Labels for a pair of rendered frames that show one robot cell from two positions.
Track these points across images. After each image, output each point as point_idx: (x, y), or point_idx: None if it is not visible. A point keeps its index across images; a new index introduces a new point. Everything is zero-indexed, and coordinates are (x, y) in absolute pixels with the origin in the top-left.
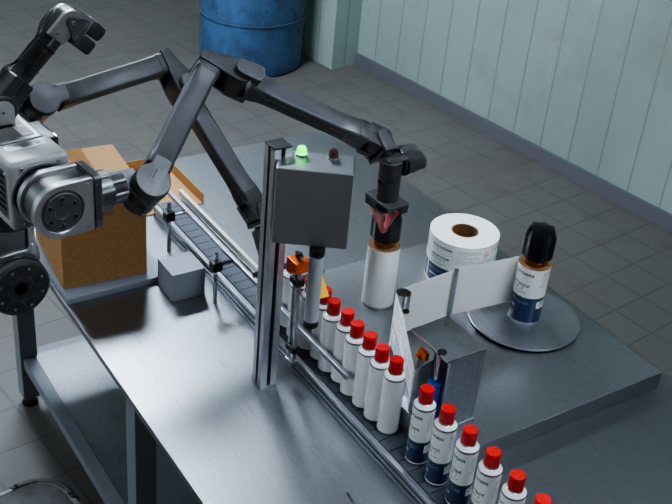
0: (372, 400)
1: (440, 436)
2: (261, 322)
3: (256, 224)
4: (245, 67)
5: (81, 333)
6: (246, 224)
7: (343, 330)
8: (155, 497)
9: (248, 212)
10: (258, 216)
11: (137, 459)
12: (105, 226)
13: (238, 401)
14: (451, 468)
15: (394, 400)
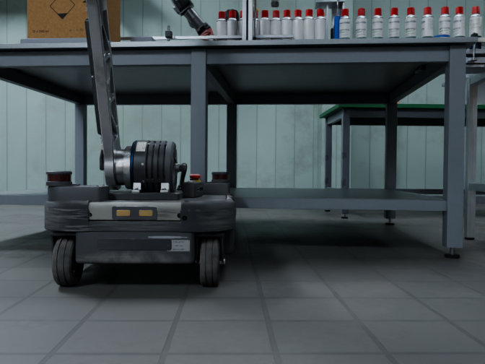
0: (312, 38)
1: (364, 20)
2: (249, 11)
3: (188, 6)
4: None
5: (134, 46)
6: (178, 11)
7: (278, 19)
8: (207, 148)
9: (182, 1)
10: (189, 1)
11: (206, 107)
12: (109, 3)
13: None
14: (376, 30)
15: (325, 30)
